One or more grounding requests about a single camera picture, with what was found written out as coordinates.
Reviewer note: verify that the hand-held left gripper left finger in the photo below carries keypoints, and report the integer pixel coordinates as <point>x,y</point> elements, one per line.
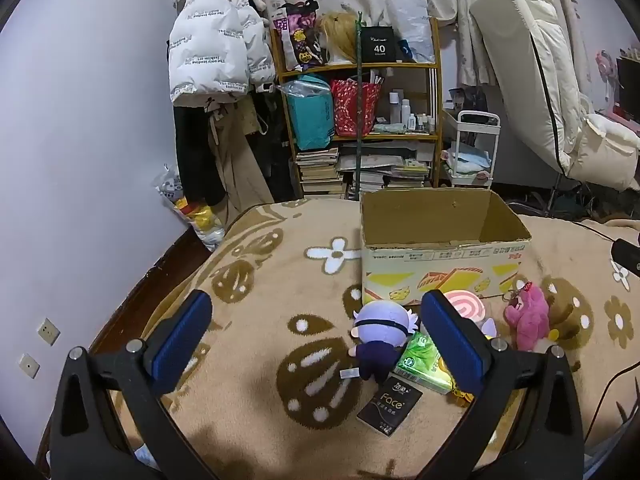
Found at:
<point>182,340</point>

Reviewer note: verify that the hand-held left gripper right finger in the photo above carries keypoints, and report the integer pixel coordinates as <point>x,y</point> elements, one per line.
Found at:
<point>452,340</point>

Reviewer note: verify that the pink swirl plush toy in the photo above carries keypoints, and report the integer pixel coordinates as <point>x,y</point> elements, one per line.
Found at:
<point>467,307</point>

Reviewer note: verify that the green tissue packet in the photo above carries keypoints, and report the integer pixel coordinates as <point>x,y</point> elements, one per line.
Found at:
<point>417,360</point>

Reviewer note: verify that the yellow plush toy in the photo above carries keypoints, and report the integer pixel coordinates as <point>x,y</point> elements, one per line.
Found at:
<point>460,394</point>

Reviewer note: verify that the purple-haired plush doll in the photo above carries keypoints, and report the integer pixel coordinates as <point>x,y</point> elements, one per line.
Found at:
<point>380,325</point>

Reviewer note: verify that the printed cardboard box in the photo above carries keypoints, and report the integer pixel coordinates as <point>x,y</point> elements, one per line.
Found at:
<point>440,265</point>

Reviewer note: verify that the pink bear plush toy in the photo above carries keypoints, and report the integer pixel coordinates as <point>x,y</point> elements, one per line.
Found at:
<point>527,310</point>

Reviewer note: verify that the black tissue packet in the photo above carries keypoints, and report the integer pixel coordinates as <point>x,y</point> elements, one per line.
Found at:
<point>390,405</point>

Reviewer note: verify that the plastic bag of toys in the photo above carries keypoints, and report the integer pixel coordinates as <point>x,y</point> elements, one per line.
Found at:
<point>200,220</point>

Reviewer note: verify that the light blue packet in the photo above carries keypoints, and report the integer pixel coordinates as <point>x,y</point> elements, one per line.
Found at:
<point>470,164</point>

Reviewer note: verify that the black hanging trousers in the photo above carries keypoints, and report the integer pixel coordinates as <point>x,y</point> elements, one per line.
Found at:
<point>195,160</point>

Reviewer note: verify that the pile of magazines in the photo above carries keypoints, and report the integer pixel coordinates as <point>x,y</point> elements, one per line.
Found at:
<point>390,167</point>

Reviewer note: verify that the beige hanging pants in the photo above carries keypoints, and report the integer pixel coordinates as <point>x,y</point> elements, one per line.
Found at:
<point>235,160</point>

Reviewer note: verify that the black device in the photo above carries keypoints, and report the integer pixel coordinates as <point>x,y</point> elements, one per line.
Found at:
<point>627,257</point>

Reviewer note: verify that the white utility cart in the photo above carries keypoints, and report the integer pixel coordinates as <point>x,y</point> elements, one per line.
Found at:
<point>495,140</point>

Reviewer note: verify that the black hanging garment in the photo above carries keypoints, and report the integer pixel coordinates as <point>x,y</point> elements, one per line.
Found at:
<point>272,150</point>

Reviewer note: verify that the row of cosmetic bottles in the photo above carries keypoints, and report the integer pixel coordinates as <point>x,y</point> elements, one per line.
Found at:
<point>407,110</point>

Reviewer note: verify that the black bag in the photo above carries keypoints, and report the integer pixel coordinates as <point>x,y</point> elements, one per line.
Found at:
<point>462,99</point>

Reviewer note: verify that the cream pillow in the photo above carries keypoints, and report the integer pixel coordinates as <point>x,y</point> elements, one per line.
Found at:
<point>605,150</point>

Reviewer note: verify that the green pole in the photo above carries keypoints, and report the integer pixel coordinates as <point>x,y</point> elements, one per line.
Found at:
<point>359,110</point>

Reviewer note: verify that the red patterned bag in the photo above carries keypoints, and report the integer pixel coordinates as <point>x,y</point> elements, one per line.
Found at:
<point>350,110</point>

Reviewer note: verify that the teal bag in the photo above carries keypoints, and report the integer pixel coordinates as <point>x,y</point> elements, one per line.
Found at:
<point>310,120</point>

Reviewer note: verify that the yellow wooden shelf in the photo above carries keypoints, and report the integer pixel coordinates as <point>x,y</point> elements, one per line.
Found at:
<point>350,65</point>

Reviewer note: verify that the black box with white number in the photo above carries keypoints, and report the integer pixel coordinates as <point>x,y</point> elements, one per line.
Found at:
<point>379,45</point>

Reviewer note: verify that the white puffer jacket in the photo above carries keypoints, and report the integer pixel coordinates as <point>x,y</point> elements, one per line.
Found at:
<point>210,35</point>

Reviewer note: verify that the pink desk fan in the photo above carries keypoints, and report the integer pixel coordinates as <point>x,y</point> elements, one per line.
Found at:
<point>605,65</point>

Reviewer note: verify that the translucent plastic bag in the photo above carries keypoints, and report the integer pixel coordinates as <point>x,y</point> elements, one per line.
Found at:
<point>412,25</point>

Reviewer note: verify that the blonde wig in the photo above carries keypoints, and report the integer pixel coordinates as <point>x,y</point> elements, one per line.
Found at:
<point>337,35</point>

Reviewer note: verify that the purple printed tote bag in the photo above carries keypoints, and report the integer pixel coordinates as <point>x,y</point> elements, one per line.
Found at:
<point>297,35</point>

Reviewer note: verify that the dark wooden bed frame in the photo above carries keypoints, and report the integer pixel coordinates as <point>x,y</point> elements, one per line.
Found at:
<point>150,285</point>

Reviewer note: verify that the white wall socket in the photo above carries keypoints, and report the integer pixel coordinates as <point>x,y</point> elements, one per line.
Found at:
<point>47,331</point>
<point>28,366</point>

